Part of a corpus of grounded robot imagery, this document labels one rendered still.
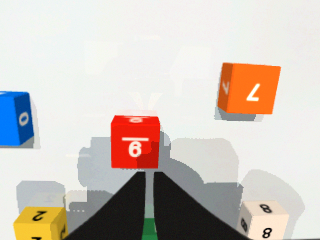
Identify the blue block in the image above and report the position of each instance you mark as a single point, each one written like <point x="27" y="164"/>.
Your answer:
<point x="15" y="118"/>

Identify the cream block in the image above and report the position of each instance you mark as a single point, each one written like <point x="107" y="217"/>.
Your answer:
<point x="262" y="220"/>

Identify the red block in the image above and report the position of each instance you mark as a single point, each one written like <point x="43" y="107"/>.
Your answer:
<point x="135" y="142"/>

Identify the yellow block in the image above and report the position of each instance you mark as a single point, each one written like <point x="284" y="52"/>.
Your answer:
<point x="41" y="223"/>

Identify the green block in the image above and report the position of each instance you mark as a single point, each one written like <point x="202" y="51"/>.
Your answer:
<point x="149" y="229"/>

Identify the orange block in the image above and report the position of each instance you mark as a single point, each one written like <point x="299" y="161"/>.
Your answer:
<point x="248" y="89"/>

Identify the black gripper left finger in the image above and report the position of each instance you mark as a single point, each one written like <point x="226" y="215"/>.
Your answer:
<point x="121" y="218"/>

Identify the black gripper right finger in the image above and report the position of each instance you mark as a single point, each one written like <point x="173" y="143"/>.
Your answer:
<point x="178" y="216"/>

